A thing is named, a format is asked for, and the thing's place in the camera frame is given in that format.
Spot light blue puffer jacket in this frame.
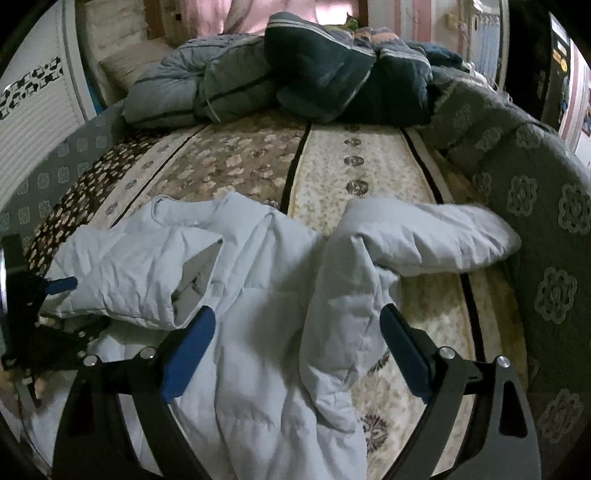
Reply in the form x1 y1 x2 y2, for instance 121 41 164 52
42 192 521 479

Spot white wardrobe with black pattern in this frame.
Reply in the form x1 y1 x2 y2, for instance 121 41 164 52
1 1 96 205

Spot beige pillow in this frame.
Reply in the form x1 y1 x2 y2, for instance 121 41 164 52
99 39 173 92

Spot grey blue folded quilt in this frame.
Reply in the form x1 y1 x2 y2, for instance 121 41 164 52
123 34 274 128

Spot grey floral bed cover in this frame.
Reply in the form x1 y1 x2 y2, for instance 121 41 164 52
1 69 590 474

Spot floral patterned bed blanket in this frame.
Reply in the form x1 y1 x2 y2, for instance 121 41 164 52
25 115 528 480

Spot pink curtain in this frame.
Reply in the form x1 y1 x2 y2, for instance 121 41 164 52
179 0 360 37

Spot dark teal folded blanket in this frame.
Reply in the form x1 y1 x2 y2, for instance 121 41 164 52
264 12 466 128

